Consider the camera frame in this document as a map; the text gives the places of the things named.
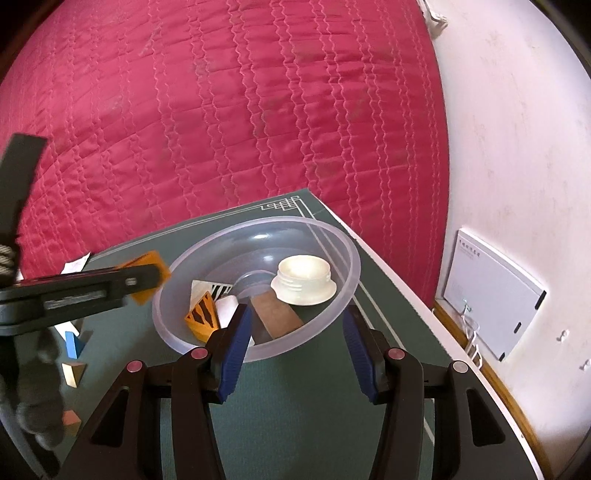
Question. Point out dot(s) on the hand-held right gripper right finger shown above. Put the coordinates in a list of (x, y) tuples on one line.
[(360, 355)]

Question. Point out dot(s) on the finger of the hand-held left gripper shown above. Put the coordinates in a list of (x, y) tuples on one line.
[(92, 290), (23, 184)]

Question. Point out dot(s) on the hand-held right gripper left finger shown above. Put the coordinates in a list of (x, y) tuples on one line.
[(235, 350)]

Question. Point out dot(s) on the white USB charger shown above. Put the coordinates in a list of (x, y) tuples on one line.
[(227, 308)]

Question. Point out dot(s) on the orange striped triangular block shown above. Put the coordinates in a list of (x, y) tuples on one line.
[(203, 319)]

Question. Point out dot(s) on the wooden rectangular block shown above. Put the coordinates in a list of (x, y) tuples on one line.
[(277, 317)]

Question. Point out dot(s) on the white striped triangular block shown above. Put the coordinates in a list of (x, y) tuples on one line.
[(211, 288)]

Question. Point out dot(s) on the white round lid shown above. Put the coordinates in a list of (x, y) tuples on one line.
[(304, 281)]

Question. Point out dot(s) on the clear plastic basin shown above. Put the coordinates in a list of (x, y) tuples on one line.
[(277, 235)]

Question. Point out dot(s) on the person's left hand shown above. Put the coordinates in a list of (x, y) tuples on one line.
[(37, 392)]

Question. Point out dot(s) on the white paper sheet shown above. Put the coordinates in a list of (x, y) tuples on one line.
[(76, 265)]

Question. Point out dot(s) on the blue block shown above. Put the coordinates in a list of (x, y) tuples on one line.
[(71, 345)]

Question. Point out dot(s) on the green table mat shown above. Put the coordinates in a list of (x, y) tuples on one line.
[(286, 415)]

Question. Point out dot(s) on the wooden triangular block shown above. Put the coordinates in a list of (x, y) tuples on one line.
[(74, 373)]

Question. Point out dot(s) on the small orange-red block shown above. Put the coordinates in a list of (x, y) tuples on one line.
[(69, 417)]

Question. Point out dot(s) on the wooden baseboard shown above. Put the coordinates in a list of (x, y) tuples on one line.
[(498, 392)]

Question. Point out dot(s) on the red quilted blanket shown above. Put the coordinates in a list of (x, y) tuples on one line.
[(231, 115)]

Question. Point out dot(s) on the white crumpled cloth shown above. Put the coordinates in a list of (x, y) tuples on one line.
[(431, 16)]

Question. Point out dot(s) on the white wall panel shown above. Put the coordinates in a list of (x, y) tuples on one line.
[(489, 286)]

